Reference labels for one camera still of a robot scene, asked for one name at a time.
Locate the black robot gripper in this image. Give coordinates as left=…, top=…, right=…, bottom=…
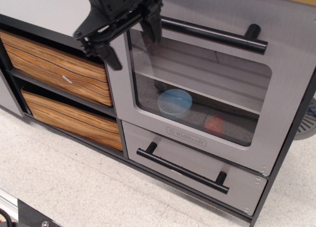
left=74, top=0, right=163, bottom=71

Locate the grey toy oven door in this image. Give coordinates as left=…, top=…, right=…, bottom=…
left=108, top=0, right=316, bottom=175

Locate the black oven door handle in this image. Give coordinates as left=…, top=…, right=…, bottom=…
left=162, top=17, right=268, bottom=55

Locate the grey oven rack shelf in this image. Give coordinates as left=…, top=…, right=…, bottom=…
left=137, top=70, right=266, bottom=114

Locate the upper wood-pattern storage bin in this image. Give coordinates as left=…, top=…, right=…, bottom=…
left=0, top=30, right=113, bottom=107

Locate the wood-pattern storage bin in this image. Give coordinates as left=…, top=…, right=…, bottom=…
left=21, top=84, right=123, bottom=151
left=0, top=30, right=113, bottom=107

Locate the light blue bowl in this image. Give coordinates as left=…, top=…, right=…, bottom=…
left=158, top=89, right=193, bottom=119

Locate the lower wood-pattern storage bin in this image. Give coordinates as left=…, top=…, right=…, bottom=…
left=21, top=84, right=123, bottom=151

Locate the red toy strawberry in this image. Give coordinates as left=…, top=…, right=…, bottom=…
left=203, top=115, right=225, bottom=136

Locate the grey slotted round base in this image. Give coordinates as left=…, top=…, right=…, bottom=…
left=294, top=98, right=316, bottom=140

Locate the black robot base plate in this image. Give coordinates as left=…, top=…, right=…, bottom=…
left=17, top=199, right=60, bottom=227

